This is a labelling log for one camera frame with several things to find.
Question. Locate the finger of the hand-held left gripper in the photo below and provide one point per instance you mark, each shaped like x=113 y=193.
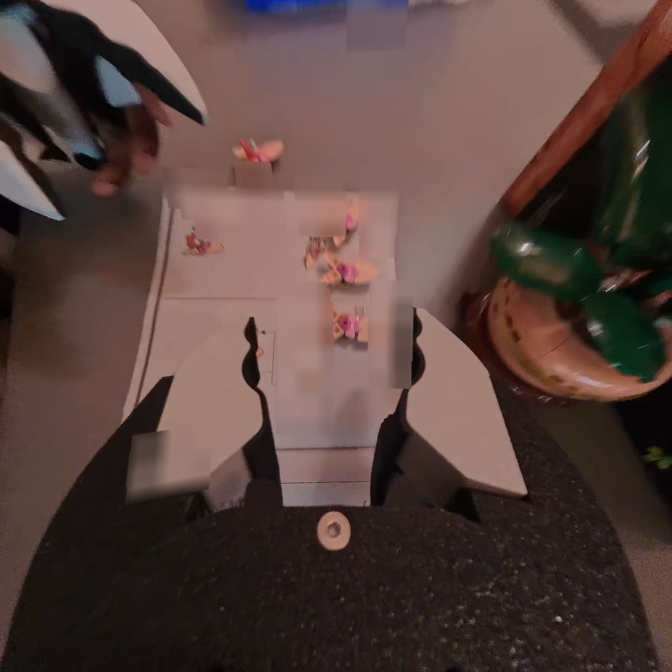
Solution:
x=21 y=183
x=152 y=36

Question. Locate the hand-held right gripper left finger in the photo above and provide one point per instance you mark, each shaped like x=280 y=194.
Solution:
x=210 y=388

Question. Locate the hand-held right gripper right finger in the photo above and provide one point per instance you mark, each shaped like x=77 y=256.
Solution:
x=462 y=409

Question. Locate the peach brick flower red piece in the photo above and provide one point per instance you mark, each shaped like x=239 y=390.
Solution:
x=257 y=149

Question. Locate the person's left hand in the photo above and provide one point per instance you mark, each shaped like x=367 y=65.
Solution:
x=136 y=136

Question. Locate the white instruction booklet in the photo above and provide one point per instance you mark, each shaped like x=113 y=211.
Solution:
x=220 y=278

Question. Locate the peach pink brick flower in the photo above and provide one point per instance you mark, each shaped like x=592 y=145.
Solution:
x=315 y=257
x=346 y=325
x=346 y=270
x=349 y=223

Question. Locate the green brick plant in pot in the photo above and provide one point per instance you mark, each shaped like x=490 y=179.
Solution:
x=577 y=325

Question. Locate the blue object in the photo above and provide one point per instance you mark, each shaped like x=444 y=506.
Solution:
x=294 y=5

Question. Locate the brown wooden bar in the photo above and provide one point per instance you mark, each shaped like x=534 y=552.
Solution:
x=572 y=120

